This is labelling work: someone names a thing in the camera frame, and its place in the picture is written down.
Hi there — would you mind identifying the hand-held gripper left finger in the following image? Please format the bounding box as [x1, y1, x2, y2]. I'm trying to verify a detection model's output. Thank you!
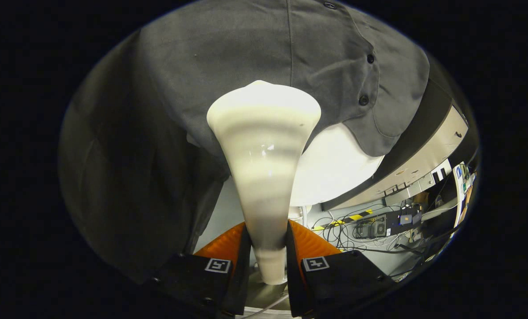
[151, 222, 252, 317]

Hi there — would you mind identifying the white mannequin torso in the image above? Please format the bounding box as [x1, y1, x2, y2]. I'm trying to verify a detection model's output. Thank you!
[290, 123, 385, 207]

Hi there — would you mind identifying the grey cabinet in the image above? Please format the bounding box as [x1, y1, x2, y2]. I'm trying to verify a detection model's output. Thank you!
[321, 80, 469, 211]

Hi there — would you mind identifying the grey button shirt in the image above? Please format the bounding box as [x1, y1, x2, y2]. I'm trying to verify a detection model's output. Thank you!
[59, 0, 430, 284]

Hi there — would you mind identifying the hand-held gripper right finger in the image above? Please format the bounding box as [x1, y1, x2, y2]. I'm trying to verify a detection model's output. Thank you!
[286, 220, 395, 317]

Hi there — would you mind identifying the yellow black hazard strip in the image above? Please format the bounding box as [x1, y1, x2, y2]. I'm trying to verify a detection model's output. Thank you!
[313, 209, 374, 232]

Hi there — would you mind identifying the white desk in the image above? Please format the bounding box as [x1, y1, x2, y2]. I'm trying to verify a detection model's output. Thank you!
[452, 162, 476, 229]

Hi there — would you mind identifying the white garment steamer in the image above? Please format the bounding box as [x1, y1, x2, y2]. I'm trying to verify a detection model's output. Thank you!
[207, 80, 322, 285]

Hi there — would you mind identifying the black computer tower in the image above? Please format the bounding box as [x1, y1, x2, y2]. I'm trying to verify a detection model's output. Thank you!
[356, 216, 387, 240]

